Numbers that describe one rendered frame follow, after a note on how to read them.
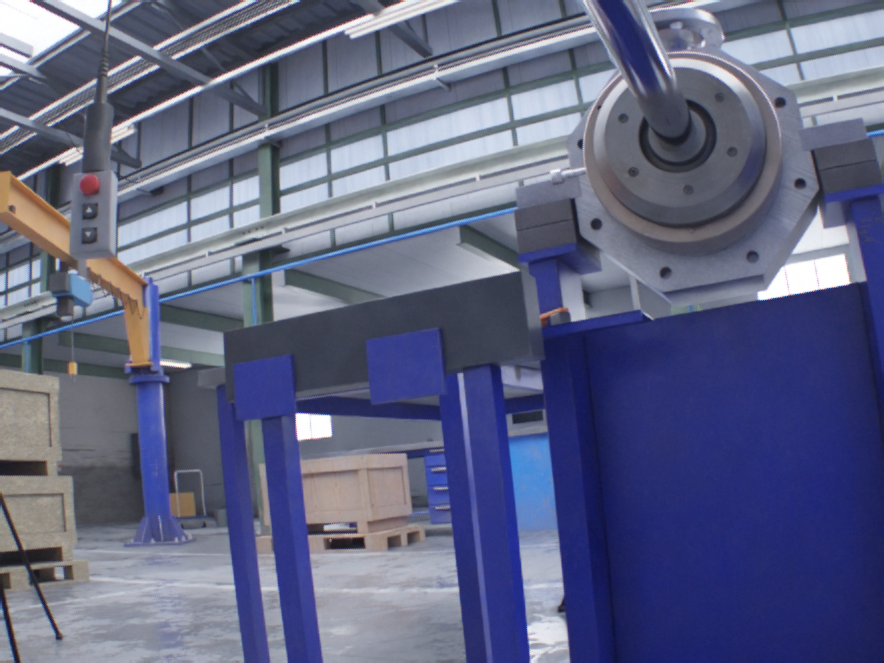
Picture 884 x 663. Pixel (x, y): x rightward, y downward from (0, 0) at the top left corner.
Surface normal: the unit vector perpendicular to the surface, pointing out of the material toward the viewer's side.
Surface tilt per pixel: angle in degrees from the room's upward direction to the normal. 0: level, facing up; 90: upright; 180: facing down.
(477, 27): 90
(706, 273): 90
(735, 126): 90
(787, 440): 90
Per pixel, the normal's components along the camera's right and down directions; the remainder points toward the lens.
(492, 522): -0.40, -0.14
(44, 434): 0.95, -0.15
